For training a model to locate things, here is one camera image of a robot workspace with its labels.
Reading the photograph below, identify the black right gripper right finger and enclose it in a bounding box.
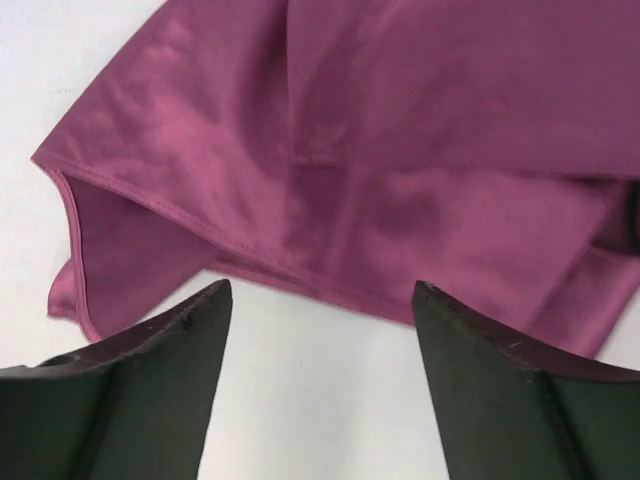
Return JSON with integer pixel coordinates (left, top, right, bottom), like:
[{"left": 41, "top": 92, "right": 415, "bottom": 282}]
[{"left": 412, "top": 282, "right": 639, "bottom": 480}]

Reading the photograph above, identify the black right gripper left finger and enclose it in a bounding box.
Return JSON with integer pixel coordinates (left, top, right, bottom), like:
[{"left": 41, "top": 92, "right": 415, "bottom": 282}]
[{"left": 1, "top": 280, "right": 233, "bottom": 479}]

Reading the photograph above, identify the purple satin napkin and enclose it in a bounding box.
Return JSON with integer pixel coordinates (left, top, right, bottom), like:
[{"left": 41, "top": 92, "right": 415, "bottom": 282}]
[{"left": 33, "top": 1, "right": 639, "bottom": 357}]

